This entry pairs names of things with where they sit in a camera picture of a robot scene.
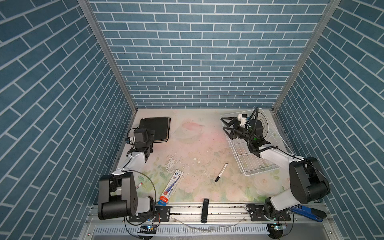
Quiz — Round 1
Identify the black remote control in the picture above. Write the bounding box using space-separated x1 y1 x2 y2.
201 199 209 224

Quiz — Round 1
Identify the round clear glass plate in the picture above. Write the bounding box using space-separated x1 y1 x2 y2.
257 112 269 138

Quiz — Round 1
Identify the white slotted cable duct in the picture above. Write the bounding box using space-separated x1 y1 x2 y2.
93 224 269 237

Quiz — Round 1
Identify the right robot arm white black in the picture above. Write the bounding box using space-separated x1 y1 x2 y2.
221 109 331 221

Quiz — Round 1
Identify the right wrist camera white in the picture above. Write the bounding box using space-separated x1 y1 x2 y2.
238 114 249 127

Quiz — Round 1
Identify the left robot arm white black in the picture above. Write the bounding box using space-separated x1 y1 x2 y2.
98 128 156 221

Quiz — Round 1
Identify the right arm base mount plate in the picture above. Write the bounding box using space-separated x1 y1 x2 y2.
246 204 291 222

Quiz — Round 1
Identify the blue black crimping tool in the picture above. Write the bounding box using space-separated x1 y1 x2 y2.
291 205 327 223

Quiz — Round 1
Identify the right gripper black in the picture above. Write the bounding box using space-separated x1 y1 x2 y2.
222 117 254 144

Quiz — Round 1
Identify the aluminium rail frame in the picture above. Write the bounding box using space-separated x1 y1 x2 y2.
79 203 342 240

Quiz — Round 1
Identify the green circuit board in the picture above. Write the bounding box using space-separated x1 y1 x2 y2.
267 224 286 236
138 226 158 235

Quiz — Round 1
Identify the white wire dish rack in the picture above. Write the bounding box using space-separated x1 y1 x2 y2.
221 109 293 176

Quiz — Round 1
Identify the right green circuit board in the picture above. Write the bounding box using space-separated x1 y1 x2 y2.
267 224 286 236

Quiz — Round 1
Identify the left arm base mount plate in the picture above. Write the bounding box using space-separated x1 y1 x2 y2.
129 206 171 223

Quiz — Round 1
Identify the black white marker pen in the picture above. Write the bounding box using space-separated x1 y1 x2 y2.
215 163 228 183

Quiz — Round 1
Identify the left green circuit board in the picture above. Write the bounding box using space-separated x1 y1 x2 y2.
138 226 158 235

